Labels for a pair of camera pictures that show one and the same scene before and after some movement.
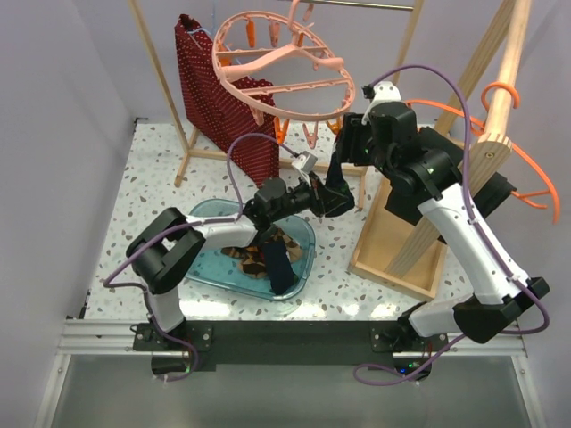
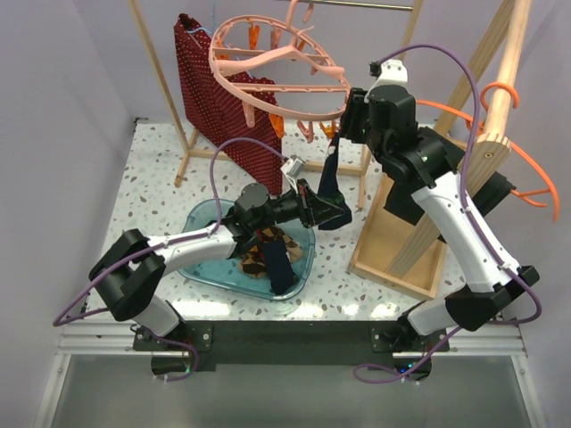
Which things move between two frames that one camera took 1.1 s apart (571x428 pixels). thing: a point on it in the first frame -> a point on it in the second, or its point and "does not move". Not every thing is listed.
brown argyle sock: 293,247 does not move
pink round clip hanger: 283,69 does not move
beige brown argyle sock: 293,250 does not move
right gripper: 349,144 -> 356,106
